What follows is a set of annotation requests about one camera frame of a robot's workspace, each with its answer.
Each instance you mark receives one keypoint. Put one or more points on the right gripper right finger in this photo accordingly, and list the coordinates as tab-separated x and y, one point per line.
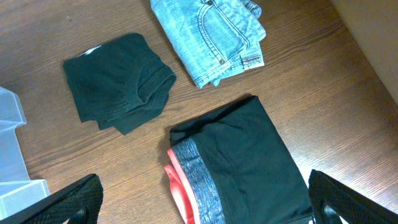
333	202

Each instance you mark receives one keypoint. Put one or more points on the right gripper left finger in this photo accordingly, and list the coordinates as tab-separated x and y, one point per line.
78	203

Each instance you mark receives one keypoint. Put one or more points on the clear plastic storage bin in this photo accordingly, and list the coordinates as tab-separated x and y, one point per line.
18	191

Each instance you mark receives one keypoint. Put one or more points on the small folded black shirt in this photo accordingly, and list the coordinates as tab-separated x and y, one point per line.
121	83

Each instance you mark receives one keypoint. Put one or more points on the black shorts with red trim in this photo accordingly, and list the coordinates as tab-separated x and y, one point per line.
231	166

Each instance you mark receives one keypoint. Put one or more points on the folded light blue jeans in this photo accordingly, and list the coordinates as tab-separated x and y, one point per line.
215	39

